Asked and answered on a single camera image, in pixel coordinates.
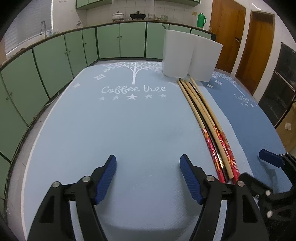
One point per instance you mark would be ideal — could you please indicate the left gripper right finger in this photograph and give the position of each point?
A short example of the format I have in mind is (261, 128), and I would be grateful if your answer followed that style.
(243, 220)

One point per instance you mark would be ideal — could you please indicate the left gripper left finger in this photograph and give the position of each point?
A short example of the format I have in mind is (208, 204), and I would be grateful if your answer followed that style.
(53, 218)

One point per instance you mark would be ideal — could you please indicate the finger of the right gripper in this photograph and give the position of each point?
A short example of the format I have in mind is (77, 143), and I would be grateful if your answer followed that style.
(257, 188)
(271, 158)

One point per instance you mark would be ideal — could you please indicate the red orange handled chopstick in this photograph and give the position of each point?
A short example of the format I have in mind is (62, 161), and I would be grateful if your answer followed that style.
(217, 133)

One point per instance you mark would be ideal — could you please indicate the red patterned bamboo chopstick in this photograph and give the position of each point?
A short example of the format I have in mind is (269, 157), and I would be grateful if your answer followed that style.
(215, 154)

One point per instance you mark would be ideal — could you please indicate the dark brown chopstick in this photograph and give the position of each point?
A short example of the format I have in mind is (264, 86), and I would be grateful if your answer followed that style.
(208, 123)

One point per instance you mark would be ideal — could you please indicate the chrome kitchen faucet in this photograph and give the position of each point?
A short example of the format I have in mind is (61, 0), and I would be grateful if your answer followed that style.
(43, 30)

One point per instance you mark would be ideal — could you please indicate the cardboard box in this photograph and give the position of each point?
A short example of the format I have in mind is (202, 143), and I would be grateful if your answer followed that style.
(286, 131)

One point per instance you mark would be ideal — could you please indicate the dark blue table mat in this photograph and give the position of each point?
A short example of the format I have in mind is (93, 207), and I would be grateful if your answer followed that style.
(247, 128)

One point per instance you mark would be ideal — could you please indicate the black shelf unit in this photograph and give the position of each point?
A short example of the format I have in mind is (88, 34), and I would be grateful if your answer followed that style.
(280, 93)

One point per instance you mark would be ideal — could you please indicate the plain bamboo chopstick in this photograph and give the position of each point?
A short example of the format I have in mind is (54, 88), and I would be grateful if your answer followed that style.
(222, 152)

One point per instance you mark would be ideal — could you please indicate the brown wooden door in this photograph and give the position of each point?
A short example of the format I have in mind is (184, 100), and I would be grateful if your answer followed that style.
(257, 49)
(227, 23)

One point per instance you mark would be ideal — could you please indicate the white right utensil holder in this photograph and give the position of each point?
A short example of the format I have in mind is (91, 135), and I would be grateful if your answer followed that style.
(205, 57)

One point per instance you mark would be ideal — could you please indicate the white utensil holder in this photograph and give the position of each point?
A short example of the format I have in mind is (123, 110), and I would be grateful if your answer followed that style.
(178, 52)
(205, 57)

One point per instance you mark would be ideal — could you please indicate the green base cabinets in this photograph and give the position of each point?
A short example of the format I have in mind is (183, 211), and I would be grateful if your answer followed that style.
(37, 73)

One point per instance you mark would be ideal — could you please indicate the white left utensil holder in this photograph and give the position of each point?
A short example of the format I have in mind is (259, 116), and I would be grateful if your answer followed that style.
(178, 52)

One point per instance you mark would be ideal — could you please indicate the green thermos jug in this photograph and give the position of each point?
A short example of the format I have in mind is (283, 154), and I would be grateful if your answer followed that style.
(201, 20)

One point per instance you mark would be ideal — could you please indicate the black wok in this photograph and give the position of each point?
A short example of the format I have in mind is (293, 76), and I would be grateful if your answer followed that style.
(138, 16)

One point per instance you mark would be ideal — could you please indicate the window blind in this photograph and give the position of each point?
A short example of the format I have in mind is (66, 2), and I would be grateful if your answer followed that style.
(27, 24)

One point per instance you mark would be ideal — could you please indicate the green upper cabinets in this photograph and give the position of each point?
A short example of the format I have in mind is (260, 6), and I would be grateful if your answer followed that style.
(89, 4)

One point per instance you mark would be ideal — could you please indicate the bamboo chopstick red handle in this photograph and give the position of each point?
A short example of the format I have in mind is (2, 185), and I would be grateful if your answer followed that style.
(232, 162)

